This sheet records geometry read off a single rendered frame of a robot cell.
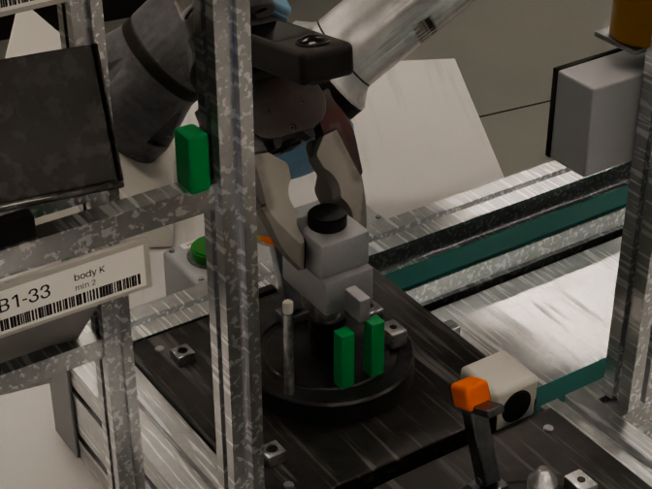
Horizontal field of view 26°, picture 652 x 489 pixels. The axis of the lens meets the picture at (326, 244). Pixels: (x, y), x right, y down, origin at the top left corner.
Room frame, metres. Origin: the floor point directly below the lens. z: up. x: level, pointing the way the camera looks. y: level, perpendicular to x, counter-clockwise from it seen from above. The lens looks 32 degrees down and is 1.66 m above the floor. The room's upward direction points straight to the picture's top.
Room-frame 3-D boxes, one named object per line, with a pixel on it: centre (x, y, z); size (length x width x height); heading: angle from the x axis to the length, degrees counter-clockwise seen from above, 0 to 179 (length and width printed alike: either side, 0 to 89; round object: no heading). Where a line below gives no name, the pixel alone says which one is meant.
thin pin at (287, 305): (0.86, 0.03, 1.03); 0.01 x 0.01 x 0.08
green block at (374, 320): (0.89, -0.04, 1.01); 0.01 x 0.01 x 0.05; 33
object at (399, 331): (0.93, -0.05, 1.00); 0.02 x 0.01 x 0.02; 33
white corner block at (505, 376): (0.89, -0.14, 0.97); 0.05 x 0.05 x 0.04; 33
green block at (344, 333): (0.87, -0.01, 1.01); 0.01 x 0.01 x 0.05; 33
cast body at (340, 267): (0.91, -0.01, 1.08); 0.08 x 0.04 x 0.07; 33
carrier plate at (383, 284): (0.91, 0.00, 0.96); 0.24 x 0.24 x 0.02; 33
